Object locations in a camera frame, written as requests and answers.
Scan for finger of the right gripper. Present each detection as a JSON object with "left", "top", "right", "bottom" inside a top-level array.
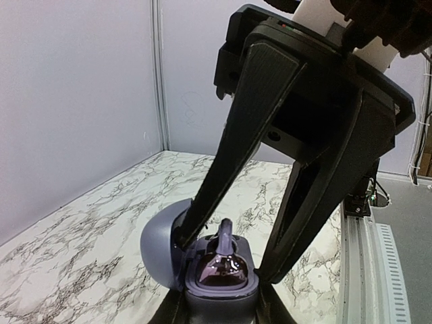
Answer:
[{"left": 256, "top": 90, "right": 395, "bottom": 284}]

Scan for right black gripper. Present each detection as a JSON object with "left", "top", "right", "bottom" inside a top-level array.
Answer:
[{"left": 175, "top": 5, "right": 415, "bottom": 249}]

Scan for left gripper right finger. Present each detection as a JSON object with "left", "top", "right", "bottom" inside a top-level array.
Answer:
[{"left": 254, "top": 269, "right": 297, "bottom": 324}]

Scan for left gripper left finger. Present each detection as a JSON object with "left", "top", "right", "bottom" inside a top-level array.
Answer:
[{"left": 148, "top": 290, "right": 189, "bottom": 324}]

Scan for blue earbud charging case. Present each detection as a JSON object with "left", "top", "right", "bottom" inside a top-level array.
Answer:
[{"left": 140, "top": 198, "right": 259, "bottom": 323}]

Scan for stacked cardboard boxes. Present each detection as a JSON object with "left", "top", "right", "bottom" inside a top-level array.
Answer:
[{"left": 416, "top": 112, "right": 431, "bottom": 177}]

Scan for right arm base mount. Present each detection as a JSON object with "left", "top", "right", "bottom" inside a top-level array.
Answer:
[{"left": 342, "top": 159, "right": 391, "bottom": 217}]

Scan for aluminium front rail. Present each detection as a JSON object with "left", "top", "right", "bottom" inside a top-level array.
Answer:
[{"left": 337, "top": 211, "right": 411, "bottom": 324}]

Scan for right aluminium corner post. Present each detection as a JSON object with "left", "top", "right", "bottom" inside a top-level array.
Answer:
[{"left": 149, "top": 0, "right": 170, "bottom": 151}]

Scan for white cable bundle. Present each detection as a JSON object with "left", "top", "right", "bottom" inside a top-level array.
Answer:
[{"left": 406, "top": 50, "right": 432, "bottom": 186}]

